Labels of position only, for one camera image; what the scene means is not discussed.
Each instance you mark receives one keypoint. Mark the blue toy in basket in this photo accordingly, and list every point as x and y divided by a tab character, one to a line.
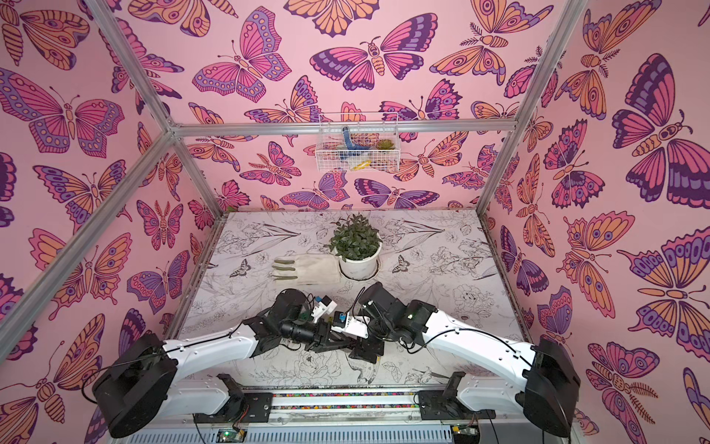
352	149

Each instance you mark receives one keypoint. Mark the white wire basket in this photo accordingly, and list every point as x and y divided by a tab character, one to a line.
367	141

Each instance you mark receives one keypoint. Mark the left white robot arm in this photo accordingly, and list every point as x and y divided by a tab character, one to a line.
150	379

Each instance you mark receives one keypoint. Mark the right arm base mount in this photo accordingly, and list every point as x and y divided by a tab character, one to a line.
444	405

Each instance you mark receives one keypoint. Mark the beige gardening glove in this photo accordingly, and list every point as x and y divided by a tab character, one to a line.
307	269

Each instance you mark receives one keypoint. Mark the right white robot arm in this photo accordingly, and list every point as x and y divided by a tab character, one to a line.
538	380

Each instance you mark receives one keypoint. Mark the potted green plant white pot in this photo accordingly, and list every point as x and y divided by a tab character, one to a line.
357	245

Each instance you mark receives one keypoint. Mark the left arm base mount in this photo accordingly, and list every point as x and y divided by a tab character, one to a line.
240	406

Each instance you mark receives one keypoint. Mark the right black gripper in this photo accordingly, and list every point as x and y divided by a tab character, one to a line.
368	344

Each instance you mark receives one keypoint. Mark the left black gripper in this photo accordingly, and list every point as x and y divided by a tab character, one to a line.
322	334

